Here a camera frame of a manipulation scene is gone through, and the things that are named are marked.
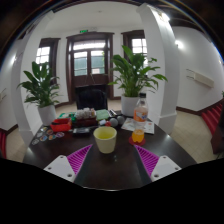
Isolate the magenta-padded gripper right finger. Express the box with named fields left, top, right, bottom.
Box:
left=132, top=144, right=183, bottom=186

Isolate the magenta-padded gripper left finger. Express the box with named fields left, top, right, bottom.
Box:
left=43, top=143, right=95, bottom=186

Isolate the orange drink plastic bottle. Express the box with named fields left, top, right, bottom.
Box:
left=131, top=92, right=149, bottom=144

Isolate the flat round red coaster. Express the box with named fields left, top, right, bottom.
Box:
left=128, top=135, right=147, bottom=147

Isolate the small black case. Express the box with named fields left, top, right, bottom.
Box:
left=72, top=127, right=91, bottom=136

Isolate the red plastic box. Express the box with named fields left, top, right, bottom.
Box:
left=50, top=118, right=73, bottom=133

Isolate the pale yellow cup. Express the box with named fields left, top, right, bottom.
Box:
left=93, top=126, right=118, bottom=154

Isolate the green flat box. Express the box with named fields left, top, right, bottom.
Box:
left=59, top=112, right=76, bottom=120

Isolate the tray of small jars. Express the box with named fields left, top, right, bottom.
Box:
left=74, top=108, right=98, bottom=127

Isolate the green folded cloth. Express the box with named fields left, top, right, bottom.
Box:
left=95, top=109, right=111, bottom=122

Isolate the black office chair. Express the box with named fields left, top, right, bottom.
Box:
left=74, top=84, right=108, bottom=111

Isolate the red carpeted staircase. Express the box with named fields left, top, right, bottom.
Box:
left=200, top=99, right=224, bottom=136
left=0, top=128, right=8, bottom=159

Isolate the dark wooden plant stand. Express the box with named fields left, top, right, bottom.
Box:
left=210, top=93, right=224, bottom=155

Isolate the leafy plant in white pot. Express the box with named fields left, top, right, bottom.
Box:
left=18, top=60, right=61, bottom=126
left=108, top=44, right=168, bottom=118

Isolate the dark wooden double door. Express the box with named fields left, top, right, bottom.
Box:
left=65, top=31, right=115, bottom=103

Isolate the dark-framed window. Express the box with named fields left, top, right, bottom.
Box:
left=121, top=29, right=148, bottom=64
left=34, top=37, right=61, bottom=91

